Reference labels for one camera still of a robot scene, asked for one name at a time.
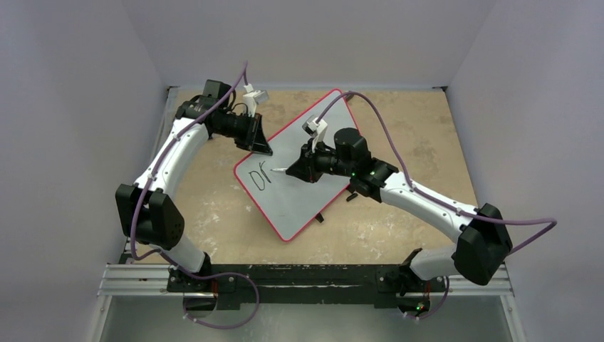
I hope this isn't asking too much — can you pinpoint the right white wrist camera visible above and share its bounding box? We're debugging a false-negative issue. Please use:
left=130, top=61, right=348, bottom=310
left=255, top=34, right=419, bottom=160
left=302, top=116, right=328, bottom=152

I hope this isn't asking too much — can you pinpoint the black marker cap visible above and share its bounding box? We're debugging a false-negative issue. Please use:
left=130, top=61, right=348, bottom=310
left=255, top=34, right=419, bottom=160
left=346, top=193, right=358, bottom=202

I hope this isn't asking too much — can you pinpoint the aluminium frame rail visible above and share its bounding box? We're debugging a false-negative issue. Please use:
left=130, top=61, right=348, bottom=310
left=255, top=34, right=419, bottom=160
left=97, top=264, right=513, bottom=296

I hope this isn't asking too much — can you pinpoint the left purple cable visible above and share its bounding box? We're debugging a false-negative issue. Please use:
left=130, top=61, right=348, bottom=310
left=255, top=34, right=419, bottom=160
left=129, top=60, right=249, bottom=284

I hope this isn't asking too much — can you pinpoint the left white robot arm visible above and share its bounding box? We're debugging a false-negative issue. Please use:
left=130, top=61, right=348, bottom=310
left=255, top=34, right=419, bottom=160
left=115, top=80, right=273, bottom=291

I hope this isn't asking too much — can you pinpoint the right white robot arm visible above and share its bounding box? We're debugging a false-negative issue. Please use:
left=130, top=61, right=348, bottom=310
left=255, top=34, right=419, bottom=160
left=285, top=128, right=513, bottom=290

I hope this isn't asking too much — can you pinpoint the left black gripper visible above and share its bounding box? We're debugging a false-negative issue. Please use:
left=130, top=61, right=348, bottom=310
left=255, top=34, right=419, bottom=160
left=214, top=111, right=272, bottom=155

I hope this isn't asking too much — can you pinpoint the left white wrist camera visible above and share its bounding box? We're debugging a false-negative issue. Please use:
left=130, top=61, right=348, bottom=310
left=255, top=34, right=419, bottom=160
left=242, top=83, right=269, bottom=117

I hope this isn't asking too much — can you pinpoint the red framed whiteboard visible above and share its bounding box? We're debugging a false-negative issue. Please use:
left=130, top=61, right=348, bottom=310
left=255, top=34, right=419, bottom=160
left=234, top=88, right=349, bottom=242

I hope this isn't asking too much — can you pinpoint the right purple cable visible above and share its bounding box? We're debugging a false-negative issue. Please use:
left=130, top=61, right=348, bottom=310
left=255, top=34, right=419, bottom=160
left=315, top=90, right=558, bottom=256

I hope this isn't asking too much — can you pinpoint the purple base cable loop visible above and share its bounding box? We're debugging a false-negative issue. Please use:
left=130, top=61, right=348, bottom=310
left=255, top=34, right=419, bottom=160
left=181, top=274, right=261, bottom=331

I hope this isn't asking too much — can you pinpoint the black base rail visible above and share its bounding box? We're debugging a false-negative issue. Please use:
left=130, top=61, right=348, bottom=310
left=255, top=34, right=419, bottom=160
left=167, top=264, right=445, bottom=310

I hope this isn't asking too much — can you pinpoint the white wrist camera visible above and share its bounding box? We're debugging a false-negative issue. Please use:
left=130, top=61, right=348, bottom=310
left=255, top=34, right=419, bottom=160
left=242, top=83, right=269, bottom=117
left=302, top=116, right=328, bottom=152

